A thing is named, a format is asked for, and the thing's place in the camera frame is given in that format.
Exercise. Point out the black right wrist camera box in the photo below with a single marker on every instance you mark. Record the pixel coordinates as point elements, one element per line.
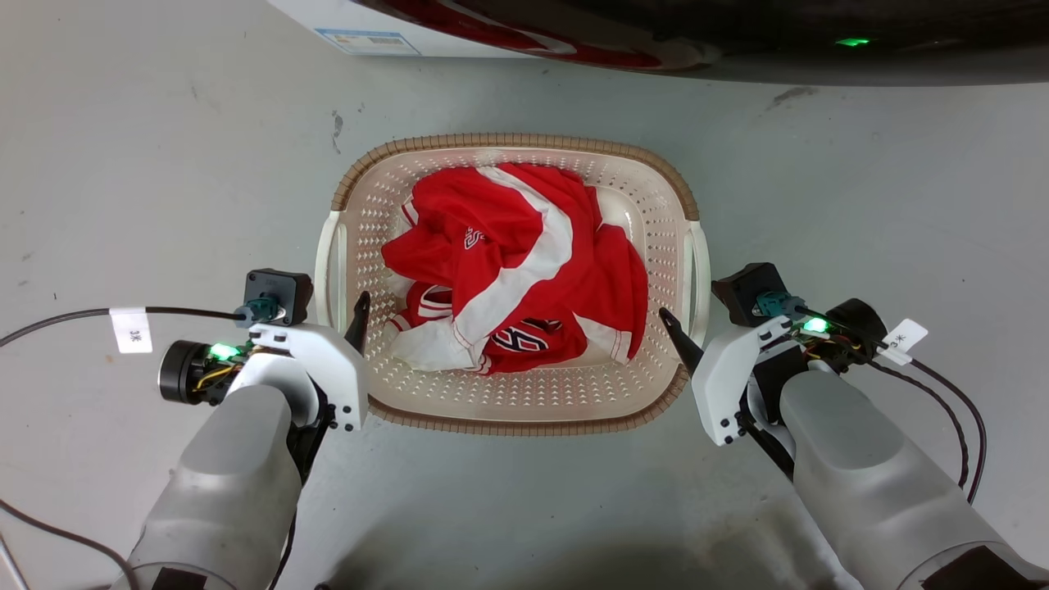
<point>750,287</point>

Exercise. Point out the beige plastic laundry basket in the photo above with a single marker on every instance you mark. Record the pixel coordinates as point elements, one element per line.
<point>508,401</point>

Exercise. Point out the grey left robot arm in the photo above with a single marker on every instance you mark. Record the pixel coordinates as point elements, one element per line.
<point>233,483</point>

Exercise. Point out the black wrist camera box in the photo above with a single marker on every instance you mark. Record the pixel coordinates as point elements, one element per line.
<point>283,291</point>
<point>750,287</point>

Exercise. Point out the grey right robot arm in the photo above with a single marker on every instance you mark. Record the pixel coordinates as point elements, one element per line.
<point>869,475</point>

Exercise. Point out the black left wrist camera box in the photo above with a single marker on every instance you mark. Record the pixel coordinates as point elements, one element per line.
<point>283,291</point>

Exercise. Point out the blue and white sticker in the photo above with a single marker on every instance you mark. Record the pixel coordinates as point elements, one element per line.
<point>369,41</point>

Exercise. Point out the red and white jersey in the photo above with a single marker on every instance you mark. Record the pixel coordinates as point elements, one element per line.
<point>508,246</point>

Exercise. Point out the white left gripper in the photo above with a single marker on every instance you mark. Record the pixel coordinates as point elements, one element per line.
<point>328,360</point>

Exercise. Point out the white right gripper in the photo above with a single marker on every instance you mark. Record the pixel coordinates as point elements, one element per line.
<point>725,385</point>

